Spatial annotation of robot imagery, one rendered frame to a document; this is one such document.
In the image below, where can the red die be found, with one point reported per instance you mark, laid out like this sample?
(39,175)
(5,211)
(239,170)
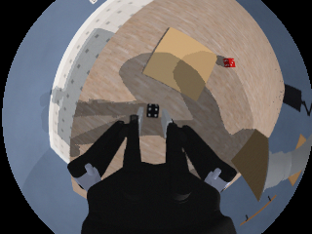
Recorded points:
(229,62)

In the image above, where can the tan square mat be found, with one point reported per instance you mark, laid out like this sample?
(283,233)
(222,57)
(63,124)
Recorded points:
(182,63)

